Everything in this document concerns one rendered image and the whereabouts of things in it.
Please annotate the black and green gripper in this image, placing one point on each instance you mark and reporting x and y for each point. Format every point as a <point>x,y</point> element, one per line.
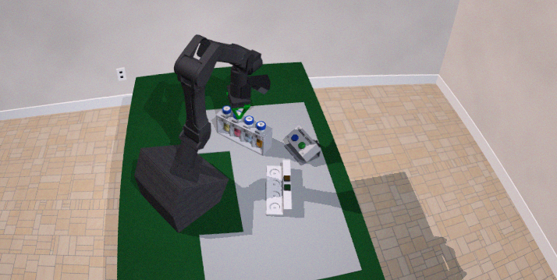
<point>233,95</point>

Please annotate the white four-tube rack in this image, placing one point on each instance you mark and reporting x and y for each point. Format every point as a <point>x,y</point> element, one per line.
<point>265,137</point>

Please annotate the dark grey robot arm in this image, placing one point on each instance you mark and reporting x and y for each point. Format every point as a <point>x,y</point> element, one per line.
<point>193,75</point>

